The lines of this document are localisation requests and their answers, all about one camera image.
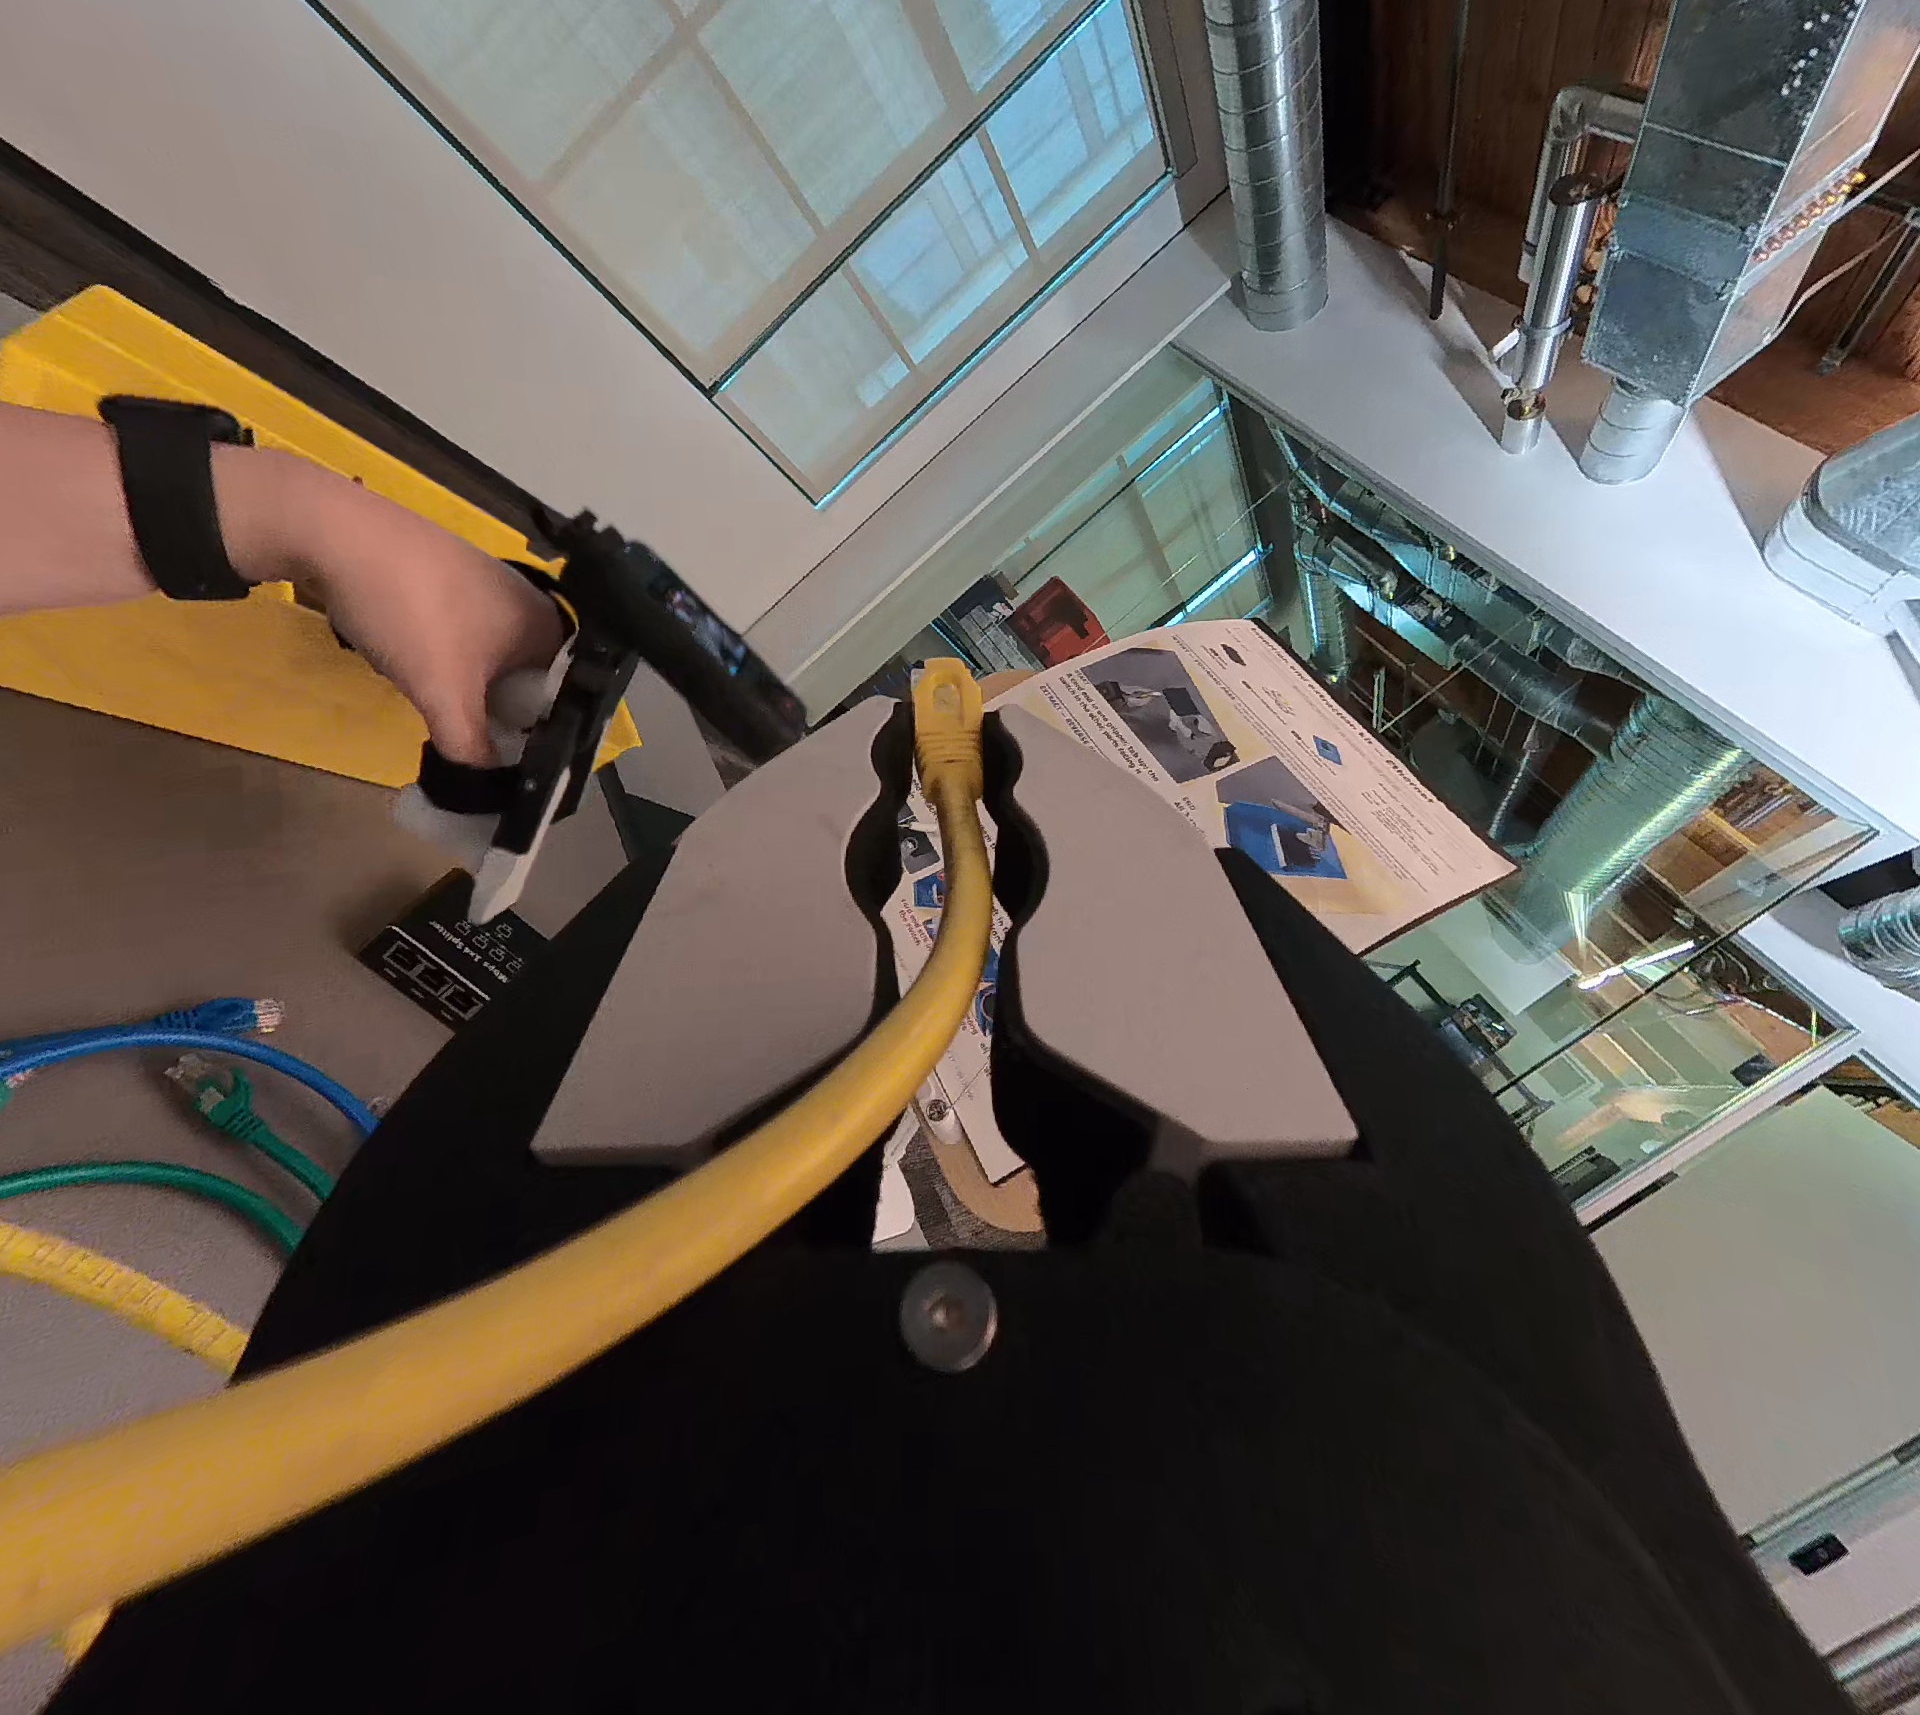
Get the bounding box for person's left hand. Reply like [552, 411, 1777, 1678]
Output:
[233, 469, 580, 775]

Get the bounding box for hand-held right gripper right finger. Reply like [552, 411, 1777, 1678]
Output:
[978, 701, 1365, 1182]

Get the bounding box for person's left forearm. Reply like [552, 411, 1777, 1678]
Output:
[0, 401, 153, 621]

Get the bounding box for black wristband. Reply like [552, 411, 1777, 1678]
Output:
[96, 391, 259, 603]

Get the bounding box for instruction poster board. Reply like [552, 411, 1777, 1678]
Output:
[872, 617, 1520, 1242]

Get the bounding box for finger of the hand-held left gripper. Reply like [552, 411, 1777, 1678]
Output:
[455, 769, 585, 929]

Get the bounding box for large glass window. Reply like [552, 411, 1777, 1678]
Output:
[104, 0, 1177, 509]

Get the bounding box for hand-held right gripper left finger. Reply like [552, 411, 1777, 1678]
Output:
[529, 695, 920, 1168]

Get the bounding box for large silver air duct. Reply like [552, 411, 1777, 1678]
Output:
[1575, 0, 1920, 487]

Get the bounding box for yellow plastic bin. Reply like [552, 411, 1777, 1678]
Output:
[0, 281, 645, 789]

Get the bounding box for green ethernet cable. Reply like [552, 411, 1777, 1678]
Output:
[0, 1050, 340, 1258]

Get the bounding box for black ethernet splitter box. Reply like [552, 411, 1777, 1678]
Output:
[357, 867, 559, 1028]

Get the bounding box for yellow ethernet cable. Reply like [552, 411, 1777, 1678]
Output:
[0, 653, 1000, 1656]

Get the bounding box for blue ethernet cable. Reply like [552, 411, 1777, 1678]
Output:
[0, 994, 384, 1138]

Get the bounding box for insulated silver pipes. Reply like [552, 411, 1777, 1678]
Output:
[1500, 79, 1614, 457]

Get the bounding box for round silver wall duct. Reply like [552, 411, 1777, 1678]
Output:
[1184, 0, 1338, 331]

